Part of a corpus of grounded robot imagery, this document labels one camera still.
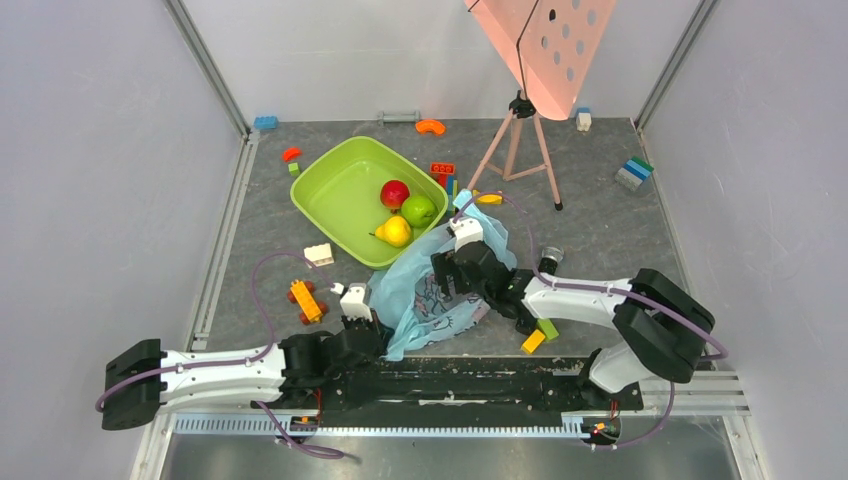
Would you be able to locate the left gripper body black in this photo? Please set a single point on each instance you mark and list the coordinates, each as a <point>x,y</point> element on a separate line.
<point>349,324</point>

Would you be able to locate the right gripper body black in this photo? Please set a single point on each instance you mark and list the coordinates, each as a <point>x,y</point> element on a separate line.
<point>448,273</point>

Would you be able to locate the light blue printed plastic bag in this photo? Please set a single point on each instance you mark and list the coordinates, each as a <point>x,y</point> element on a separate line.
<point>408,300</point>

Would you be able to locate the yellow fake fruit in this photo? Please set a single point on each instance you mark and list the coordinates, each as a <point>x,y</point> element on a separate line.
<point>395,231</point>

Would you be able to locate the green fake apple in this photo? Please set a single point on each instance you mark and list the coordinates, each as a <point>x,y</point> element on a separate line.
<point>418,210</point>

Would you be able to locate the red fake fruit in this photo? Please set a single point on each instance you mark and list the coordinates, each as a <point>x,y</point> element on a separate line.
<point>393,194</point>

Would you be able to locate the lime green plastic tray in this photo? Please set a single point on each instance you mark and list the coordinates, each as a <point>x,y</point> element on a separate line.
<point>339,194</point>

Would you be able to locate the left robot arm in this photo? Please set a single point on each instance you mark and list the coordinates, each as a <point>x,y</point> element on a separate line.
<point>146,380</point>

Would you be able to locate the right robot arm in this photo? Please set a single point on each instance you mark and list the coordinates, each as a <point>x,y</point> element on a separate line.
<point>664,331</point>

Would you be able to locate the yellow arch toy block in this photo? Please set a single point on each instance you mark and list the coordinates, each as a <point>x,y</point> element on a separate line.
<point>488,199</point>

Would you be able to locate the black toy microphone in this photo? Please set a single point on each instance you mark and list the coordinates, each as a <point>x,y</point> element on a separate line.
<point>551,258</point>

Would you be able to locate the yellow red toy car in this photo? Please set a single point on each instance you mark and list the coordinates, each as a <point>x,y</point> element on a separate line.
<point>301,293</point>

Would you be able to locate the green toy block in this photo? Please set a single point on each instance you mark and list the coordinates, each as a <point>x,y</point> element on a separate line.
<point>547,328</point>

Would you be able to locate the white toy brick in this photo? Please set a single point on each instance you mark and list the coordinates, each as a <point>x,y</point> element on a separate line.
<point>319,255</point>

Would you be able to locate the red blue toy brick stack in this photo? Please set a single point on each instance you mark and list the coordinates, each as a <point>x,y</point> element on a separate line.
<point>448,183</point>

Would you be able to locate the orange toy brick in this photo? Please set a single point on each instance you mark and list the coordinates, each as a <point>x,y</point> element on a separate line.
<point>442,168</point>

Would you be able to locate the orange arch toy block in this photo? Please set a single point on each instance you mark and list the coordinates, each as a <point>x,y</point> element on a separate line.
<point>430,127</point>

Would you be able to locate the grey blue green brick stack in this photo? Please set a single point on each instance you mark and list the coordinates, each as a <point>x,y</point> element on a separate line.
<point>634,173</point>

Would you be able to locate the white blue small brick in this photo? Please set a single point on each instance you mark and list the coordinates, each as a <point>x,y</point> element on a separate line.
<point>583,119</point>

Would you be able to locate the red semicircle toy block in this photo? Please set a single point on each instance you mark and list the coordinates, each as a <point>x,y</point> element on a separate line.
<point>291,154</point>

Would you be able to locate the pink perforated board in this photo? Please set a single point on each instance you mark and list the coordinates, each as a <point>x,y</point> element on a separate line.
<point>547,45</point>

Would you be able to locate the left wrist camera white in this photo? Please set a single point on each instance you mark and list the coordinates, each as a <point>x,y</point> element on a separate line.
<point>353,301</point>

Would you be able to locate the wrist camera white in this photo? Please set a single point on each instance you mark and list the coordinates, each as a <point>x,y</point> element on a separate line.
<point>353,301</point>
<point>465,230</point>

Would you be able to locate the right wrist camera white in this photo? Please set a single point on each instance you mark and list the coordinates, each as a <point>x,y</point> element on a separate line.
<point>465,230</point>

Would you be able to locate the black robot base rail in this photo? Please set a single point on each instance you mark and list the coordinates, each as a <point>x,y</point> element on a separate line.
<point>423,392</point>

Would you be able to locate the grey metal handle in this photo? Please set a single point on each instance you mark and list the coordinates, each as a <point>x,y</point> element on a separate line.
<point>385,117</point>

